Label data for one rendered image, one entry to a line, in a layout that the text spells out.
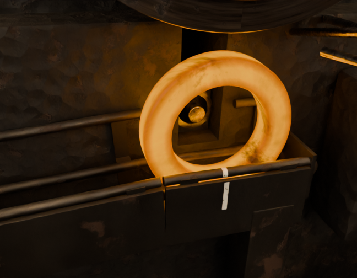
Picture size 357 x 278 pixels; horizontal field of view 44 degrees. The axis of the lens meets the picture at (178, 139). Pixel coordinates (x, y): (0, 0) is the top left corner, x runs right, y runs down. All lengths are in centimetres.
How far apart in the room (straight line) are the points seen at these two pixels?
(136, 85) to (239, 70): 13
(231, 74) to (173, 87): 7
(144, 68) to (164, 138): 9
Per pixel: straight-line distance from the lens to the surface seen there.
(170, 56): 55
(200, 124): 63
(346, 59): 44
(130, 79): 54
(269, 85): 52
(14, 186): 56
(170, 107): 49
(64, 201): 50
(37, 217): 50
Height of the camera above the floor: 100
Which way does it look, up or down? 29 degrees down
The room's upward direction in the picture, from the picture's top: 2 degrees clockwise
